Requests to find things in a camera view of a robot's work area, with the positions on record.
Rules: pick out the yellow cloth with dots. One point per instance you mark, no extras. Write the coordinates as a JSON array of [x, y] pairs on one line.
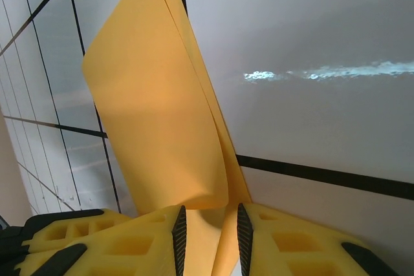
[[155, 95]]

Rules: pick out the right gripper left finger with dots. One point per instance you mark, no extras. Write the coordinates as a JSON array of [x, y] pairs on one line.
[[129, 250]]

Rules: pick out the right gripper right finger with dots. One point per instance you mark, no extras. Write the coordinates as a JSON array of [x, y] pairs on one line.
[[291, 250]]

